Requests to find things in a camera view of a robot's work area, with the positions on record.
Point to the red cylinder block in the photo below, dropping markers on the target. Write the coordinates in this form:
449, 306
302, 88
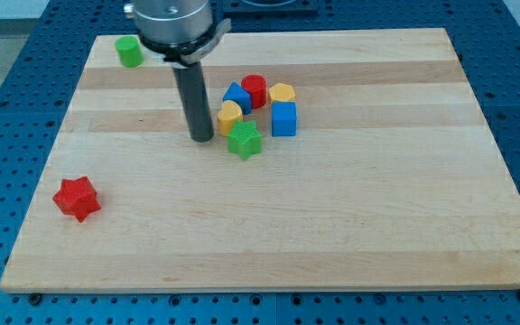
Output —
255, 86

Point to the red star block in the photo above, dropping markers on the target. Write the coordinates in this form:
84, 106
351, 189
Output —
77, 198

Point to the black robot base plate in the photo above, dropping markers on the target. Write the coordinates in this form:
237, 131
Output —
269, 6

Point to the green star block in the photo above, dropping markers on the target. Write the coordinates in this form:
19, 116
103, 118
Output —
244, 139

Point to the wooden board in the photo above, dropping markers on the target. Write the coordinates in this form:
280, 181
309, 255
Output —
393, 181

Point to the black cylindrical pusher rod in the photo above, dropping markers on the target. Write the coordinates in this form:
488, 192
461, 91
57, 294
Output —
195, 102

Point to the yellow heart block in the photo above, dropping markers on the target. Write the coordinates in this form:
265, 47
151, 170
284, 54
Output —
230, 112

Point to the blue cube block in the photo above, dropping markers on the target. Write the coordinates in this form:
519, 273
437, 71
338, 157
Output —
283, 119

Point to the green cylinder block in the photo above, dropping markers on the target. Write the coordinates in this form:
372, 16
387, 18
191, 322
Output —
129, 52

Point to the blue triangle block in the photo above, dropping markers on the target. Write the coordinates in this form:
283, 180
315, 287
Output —
239, 95

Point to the yellow hexagon block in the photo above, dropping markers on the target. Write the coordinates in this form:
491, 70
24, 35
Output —
281, 92

